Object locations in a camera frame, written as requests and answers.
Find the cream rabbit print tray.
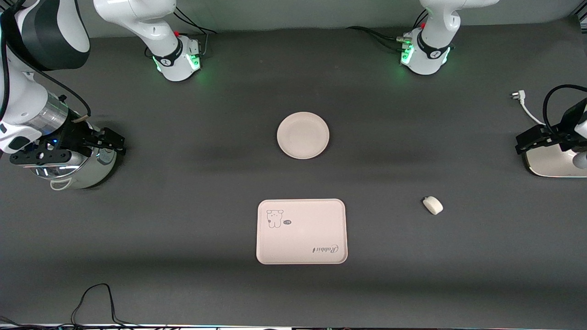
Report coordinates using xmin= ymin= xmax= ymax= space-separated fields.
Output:
xmin=256 ymin=198 xmax=348 ymax=265

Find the steel pot with glass lid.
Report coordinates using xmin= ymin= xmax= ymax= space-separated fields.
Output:
xmin=22 ymin=133 xmax=118 ymax=191

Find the glass pot lid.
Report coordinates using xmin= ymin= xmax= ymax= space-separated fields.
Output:
xmin=27 ymin=154 xmax=90 ymax=180

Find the round cream plate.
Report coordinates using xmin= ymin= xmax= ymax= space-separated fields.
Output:
xmin=277 ymin=111 xmax=330 ymax=160

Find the black left arm base cable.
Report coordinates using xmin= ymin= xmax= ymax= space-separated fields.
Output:
xmin=346 ymin=9 xmax=430 ymax=52

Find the thin black looped cable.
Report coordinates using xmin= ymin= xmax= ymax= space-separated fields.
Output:
xmin=0 ymin=283 xmax=154 ymax=330

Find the black right arm base cable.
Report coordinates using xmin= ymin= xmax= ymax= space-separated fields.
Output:
xmin=173 ymin=8 xmax=217 ymax=56

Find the white power plug cable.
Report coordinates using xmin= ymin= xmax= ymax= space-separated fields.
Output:
xmin=510 ymin=90 xmax=547 ymax=126

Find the black arm base cable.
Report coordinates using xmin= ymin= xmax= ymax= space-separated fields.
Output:
xmin=173 ymin=8 xmax=217 ymax=56
xmin=346 ymin=9 xmax=430 ymax=52

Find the white rounded appliance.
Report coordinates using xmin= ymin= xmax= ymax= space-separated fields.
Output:
xmin=523 ymin=144 xmax=587 ymax=178

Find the white steamed bun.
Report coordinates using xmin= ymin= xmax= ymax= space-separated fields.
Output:
xmin=422 ymin=196 xmax=444 ymax=216

